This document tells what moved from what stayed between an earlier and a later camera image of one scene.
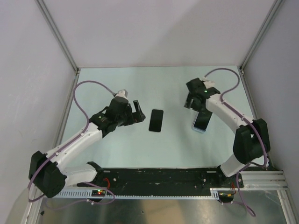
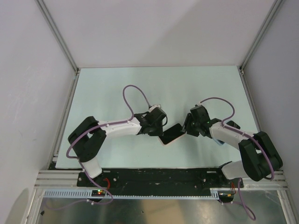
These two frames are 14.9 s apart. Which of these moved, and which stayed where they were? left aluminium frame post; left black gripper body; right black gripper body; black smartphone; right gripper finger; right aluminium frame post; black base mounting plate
Moved: right gripper finger; right black gripper body; black smartphone; left black gripper body
Stayed: black base mounting plate; right aluminium frame post; left aluminium frame post
